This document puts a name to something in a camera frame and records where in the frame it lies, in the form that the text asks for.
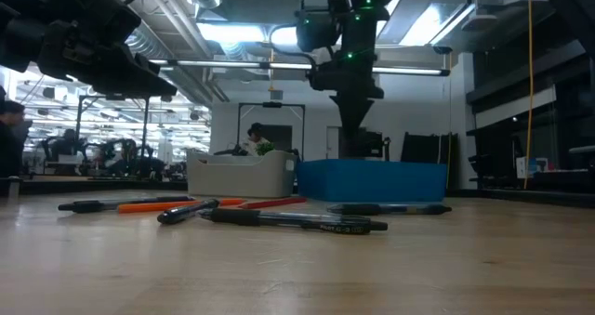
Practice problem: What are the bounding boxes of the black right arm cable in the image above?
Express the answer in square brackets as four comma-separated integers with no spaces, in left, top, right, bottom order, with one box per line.
[268,0,334,72]

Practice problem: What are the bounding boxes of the person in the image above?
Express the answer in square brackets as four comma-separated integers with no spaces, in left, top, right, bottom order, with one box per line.
[242,122,271,157]
[0,86,33,179]

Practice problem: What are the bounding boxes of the black panel board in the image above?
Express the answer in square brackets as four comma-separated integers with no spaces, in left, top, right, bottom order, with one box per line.
[400,132,459,190]

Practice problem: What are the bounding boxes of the black retractable pen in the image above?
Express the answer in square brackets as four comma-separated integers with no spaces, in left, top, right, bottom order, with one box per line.
[326,203,453,217]
[156,198,220,226]
[58,195,196,214]

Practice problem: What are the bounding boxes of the dark monitor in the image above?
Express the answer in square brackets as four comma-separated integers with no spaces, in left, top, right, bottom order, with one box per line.
[337,127,386,161]

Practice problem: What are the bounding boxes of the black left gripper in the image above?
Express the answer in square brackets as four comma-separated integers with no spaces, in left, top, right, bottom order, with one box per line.
[0,0,179,98]

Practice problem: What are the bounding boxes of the orange pencil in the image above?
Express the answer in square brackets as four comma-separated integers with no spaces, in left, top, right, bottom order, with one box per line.
[116,197,247,215]

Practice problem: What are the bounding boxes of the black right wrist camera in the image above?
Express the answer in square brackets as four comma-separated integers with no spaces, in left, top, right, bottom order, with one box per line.
[308,67,348,92]

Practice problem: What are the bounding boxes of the black pen with Pilot print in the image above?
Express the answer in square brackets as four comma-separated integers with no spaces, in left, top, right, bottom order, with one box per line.
[198,206,390,235]

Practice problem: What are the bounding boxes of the red pencil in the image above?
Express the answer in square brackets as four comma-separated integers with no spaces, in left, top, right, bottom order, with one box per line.
[239,196,308,210]

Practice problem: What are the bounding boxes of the black table frame rail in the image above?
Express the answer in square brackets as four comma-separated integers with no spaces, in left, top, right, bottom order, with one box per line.
[445,188,595,209]
[20,177,188,196]

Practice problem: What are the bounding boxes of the white plastic bin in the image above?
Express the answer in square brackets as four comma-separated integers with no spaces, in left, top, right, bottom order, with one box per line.
[185,149,298,199]

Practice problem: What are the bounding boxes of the black stand frame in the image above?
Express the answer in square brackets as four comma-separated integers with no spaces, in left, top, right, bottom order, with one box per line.
[236,101,307,164]
[76,95,150,179]

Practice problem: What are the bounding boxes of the blue plastic bin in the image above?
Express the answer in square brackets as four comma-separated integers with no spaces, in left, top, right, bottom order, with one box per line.
[296,158,448,203]

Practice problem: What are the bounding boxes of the long ceiling light tube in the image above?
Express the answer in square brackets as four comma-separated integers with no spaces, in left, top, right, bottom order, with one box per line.
[148,58,451,77]

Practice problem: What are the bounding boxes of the black storage rack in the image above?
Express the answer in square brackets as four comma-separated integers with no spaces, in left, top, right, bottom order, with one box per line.
[467,122,526,193]

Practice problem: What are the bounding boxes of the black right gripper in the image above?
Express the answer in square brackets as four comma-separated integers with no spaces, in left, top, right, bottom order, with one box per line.
[329,49,386,161]

